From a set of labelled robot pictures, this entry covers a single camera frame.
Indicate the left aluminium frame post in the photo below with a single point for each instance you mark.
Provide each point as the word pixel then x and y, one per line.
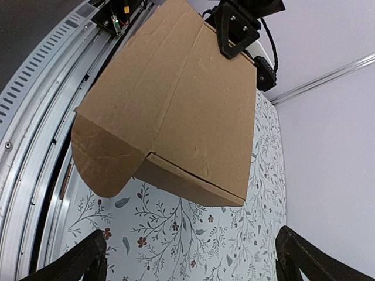
pixel 325 79

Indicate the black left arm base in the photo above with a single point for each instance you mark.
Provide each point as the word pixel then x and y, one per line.
pixel 115 16

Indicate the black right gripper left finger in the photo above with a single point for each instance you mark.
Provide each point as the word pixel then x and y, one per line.
pixel 85 261

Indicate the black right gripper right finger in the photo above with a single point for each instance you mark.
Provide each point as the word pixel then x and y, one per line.
pixel 296 257

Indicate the brown cardboard paper box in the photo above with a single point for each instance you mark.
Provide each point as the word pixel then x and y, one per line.
pixel 172 111

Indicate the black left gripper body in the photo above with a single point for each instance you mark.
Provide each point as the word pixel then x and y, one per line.
pixel 249 9

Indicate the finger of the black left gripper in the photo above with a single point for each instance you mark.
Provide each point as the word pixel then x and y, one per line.
pixel 236 28

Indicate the aluminium front rail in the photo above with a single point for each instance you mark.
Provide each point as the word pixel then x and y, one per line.
pixel 37 111

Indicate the floral patterned table mat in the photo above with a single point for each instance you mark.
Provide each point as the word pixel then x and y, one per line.
pixel 154 235

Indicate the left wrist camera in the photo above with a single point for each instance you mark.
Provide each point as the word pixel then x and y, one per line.
pixel 266 74

